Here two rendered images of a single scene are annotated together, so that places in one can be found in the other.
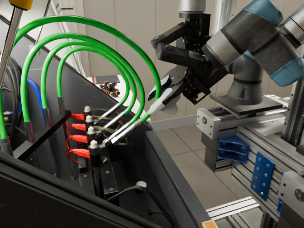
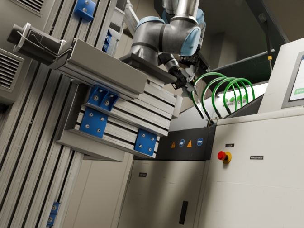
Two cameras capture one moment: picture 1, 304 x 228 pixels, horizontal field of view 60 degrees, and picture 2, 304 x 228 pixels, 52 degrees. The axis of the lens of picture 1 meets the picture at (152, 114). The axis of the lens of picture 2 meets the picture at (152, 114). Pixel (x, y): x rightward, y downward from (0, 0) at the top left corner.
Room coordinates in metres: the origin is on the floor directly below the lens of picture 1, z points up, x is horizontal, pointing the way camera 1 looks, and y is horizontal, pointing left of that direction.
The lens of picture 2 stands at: (2.25, -0.58, 0.54)
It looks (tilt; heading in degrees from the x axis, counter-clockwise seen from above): 16 degrees up; 167
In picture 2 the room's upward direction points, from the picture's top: 14 degrees clockwise
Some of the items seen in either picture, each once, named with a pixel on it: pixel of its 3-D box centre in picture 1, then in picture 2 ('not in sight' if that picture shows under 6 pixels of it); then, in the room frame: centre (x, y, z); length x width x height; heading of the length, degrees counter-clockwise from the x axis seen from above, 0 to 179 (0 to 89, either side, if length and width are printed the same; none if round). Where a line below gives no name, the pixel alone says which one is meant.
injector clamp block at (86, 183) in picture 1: (96, 178); not in sight; (0.71, 0.19, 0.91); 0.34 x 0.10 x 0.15; 17
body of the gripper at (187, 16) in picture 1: (192, 35); (191, 55); (0.80, -0.12, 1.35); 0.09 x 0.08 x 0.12; 107
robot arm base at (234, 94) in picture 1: (246, 87); (142, 60); (1.09, -0.41, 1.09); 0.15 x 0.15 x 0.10
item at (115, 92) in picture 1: (110, 87); not in sight; (1.34, 0.22, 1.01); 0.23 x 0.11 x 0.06; 17
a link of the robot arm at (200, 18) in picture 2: not in sight; (193, 19); (0.88, -0.17, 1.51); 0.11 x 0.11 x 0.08; 63
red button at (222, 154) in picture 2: not in sight; (223, 156); (1.10, 0.01, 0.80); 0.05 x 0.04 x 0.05; 17
